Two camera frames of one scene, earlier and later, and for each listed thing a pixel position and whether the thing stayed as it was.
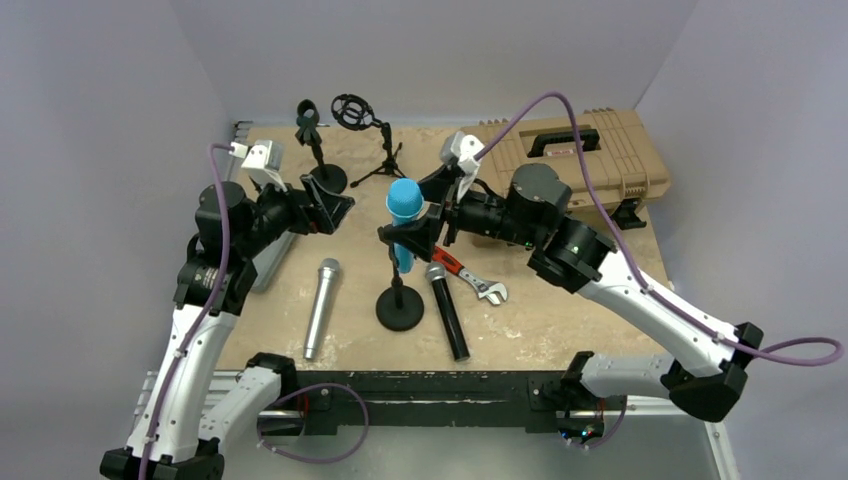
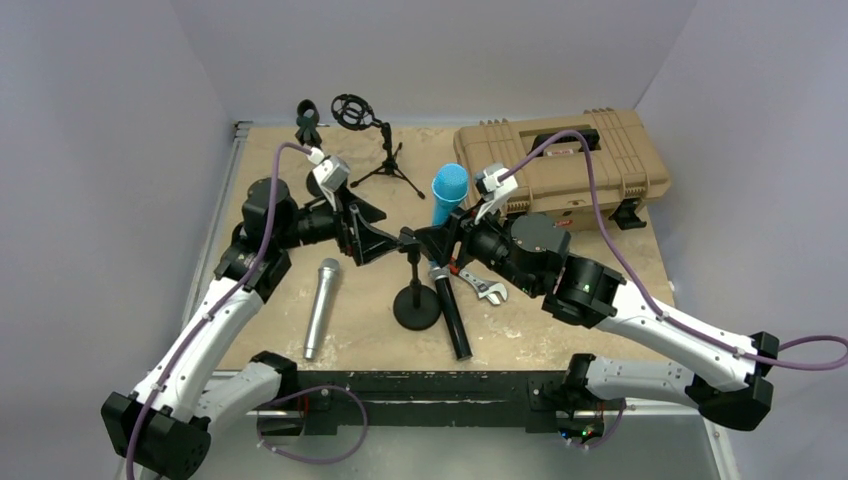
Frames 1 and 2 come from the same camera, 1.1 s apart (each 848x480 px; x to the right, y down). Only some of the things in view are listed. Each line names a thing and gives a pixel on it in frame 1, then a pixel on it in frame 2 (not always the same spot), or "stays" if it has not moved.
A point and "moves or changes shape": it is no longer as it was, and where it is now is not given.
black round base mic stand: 332,177 stays
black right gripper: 419,234 to 440,239
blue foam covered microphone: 404,202 moves or changes shape
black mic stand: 399,307 moves or changes shape
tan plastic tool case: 622,159 stays
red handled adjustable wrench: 484,288 stays
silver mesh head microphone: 328,271 stays
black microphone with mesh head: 436,272 stays
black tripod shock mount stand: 355,113 stays
